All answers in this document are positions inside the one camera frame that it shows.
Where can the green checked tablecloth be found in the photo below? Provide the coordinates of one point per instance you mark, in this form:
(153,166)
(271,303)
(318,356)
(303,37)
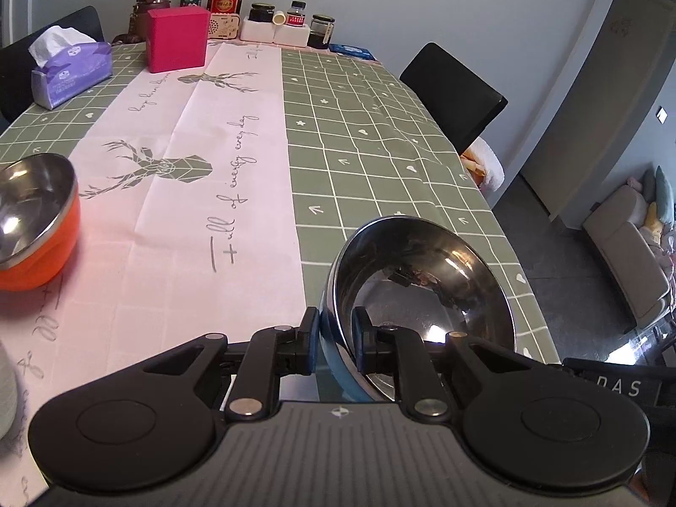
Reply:
(369,132)

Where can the beige sofa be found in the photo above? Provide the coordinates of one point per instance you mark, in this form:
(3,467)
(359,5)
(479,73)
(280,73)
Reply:
(628,253)

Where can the white chair cushion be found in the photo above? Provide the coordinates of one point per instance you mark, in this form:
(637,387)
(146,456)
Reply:
(488,166)

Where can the wall switch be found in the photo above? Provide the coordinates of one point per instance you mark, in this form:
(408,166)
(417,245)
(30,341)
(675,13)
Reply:
(661,115)

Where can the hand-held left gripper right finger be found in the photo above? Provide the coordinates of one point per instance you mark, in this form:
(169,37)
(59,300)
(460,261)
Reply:
(362,340)

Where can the small ink bottle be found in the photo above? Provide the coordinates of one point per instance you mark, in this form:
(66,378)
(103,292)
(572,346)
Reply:
(297,16)

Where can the orange steel bowl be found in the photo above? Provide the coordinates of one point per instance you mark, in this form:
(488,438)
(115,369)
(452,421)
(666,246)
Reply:
(37,253)

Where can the cream paper roll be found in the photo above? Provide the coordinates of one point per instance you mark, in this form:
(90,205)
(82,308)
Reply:
(279,17)

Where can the small wooden radio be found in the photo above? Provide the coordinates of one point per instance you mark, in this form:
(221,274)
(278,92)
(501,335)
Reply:
(224,25)

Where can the green ceramic bowl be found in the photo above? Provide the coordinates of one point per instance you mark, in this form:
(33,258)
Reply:
(7,391)

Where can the purple tissue pack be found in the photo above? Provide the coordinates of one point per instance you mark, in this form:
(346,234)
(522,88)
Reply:
(74,71)

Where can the brown camera-shaped bottle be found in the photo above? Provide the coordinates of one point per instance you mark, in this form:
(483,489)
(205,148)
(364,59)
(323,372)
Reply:
(145,10)

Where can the glass jar with tag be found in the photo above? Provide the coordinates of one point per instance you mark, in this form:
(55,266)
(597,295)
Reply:
(319,31)

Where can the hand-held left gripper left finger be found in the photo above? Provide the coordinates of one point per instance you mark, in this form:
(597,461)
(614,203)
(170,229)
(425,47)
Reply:
(310,343)

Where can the pink box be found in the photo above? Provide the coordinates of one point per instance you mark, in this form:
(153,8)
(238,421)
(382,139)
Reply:
(177,42)

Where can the blue steel bowl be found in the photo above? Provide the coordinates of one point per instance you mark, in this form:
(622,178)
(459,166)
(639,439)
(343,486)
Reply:
(422,253)

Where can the blue packet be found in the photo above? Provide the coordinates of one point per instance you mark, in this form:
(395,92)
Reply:
(353,52)

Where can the white storage box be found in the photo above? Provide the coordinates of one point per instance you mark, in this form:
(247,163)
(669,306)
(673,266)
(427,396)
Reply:
(264,34)

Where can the black chair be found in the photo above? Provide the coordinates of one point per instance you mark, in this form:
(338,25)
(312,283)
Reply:
(21,68)
(449,95)

